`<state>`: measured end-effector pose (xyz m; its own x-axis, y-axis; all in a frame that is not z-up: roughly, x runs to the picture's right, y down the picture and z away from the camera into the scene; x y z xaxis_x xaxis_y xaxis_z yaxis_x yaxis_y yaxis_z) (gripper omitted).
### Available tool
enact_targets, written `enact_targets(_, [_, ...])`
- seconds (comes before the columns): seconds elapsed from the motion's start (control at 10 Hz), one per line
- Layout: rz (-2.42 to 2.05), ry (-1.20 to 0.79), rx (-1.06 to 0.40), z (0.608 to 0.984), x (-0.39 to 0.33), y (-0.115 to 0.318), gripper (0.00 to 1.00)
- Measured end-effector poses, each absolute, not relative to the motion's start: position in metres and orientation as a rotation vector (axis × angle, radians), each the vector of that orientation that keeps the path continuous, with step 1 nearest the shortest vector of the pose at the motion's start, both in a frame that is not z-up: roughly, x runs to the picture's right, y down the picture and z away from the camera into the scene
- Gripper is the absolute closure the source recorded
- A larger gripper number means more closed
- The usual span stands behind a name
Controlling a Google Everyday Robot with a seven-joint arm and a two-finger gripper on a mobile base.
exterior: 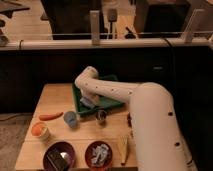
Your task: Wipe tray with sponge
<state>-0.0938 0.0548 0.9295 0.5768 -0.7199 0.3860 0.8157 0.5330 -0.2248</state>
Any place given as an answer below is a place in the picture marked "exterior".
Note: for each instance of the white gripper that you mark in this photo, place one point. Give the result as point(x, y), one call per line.
point(91, 96)

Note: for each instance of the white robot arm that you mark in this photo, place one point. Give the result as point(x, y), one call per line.
point(159, 143)

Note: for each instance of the green tray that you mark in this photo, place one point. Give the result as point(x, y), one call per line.
point(104, 103)

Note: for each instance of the small metal cup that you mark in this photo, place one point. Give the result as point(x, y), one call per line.
point(101, 117)

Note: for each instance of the blue cup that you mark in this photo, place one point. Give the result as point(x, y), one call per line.
point(70, 119)

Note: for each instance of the orange carrot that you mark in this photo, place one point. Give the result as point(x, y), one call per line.
point(48, 117)

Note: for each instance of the crumpled white paper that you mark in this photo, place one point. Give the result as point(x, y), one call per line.
point(99, 155)

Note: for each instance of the red bowl with crumpled paper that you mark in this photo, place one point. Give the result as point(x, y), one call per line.
point(88, 156)

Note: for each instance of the purple bowl with black block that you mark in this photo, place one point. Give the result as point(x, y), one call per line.
point(67, 152)

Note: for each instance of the black block in bowl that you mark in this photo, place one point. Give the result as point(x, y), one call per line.
point(56, 161)

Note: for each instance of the white horizontal rail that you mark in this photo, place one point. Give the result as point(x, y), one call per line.
point(104, 44)

